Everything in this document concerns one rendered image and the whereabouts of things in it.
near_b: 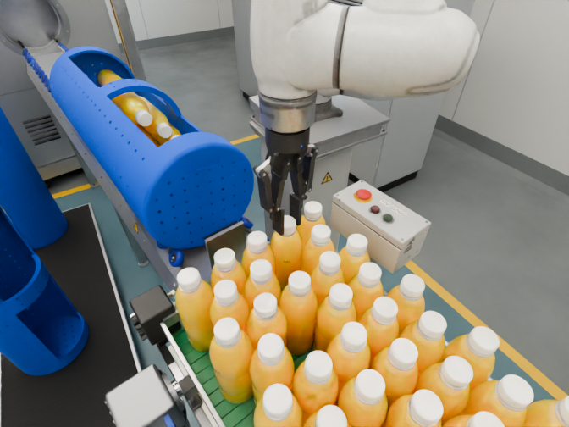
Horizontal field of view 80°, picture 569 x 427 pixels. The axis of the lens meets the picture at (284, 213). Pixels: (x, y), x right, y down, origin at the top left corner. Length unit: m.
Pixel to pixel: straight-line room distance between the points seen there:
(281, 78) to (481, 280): 1.97
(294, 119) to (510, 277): 2.03
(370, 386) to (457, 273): 1.79
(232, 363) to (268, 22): 0.49
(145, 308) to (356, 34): 0.61
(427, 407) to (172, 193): 0.59
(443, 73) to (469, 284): 1.86
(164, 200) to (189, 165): 0.09
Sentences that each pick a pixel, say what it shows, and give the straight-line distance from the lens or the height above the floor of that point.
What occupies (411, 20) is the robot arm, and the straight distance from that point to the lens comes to 0.48.
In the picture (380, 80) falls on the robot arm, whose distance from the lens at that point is 0.48.
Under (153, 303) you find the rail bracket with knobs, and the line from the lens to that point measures 0.77.
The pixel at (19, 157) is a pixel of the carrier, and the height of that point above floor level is 0.68.
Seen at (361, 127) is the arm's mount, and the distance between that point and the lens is 1.19.
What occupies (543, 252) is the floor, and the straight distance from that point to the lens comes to 2.68.
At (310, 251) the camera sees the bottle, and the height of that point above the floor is 1.07.
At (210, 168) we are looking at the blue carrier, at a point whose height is 1.17.
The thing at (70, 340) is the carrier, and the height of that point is 0.16.
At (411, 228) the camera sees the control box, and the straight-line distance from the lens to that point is 0.77.
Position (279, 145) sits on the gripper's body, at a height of 1.32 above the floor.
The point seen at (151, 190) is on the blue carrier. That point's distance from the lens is 0.74.
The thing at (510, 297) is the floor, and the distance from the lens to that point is 2.30.
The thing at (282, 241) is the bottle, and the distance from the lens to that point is 0.72.
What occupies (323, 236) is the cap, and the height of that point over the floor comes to 1.12.
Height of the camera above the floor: 1.60
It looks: 42 degrees down
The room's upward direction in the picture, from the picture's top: straight up
